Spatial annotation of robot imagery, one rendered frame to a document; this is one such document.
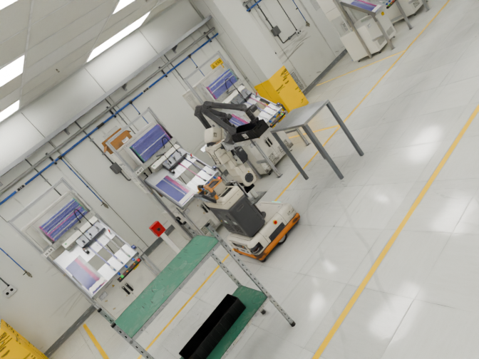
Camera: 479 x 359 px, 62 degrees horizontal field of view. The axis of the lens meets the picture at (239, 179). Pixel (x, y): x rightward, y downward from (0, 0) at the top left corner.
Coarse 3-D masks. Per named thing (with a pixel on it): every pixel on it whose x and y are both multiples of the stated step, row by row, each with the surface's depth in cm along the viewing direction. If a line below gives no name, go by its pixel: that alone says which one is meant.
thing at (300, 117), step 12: (300, 108) 487; (312, 108) 454; (288, 120) 478; (300, 120) 447; (336, 120) 455; (276, 132) 492; (312, 132) 436; (348, 132) 458; (288, 156) 504; (324, 156) 446; (360, 156) 471; (300, 168) 508; (336, 168) 450
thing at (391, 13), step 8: (392, 0) 826; (400, 0) 815; (408, 0) 806; (416, 0) 790; (424, 0) 783; (384, 8) 848; (392, 8) 837; (408, 8) 815; (416, 8) 817; (392, 16) 850
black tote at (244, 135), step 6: (240, 126) 461; (246, 126) 452; (252, 126) 441; (264, 126) 416; (240, 132) 434; (246, 132) 424; (252, 132) 414; (258, 132) 412; (234, 138) 456; (240, 138) 444; (246, 138) 434; (252, 138) 424
